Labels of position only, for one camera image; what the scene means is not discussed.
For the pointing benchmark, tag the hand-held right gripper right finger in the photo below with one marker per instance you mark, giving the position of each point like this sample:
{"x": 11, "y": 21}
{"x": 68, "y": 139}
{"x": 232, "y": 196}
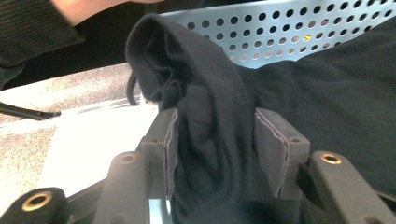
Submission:
{"x": 280, "y": 146}

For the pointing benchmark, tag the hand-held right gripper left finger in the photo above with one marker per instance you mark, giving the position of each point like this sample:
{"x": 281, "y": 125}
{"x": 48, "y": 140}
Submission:
{"x": 158, "y": 140}

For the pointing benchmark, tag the black sleeveless shirt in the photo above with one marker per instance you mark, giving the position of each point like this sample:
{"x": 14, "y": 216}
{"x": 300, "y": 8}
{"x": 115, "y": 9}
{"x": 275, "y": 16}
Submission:
{"x": 211, "y": 124}

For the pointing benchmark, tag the light blue plastic basket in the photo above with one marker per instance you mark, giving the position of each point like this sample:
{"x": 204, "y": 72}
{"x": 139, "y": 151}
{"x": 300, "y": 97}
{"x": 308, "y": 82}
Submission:
{"x": 264, "y": 63}

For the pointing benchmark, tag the white table sheet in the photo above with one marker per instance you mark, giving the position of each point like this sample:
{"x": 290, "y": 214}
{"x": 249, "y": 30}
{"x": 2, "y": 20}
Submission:
{"x": 93, "y": 149}

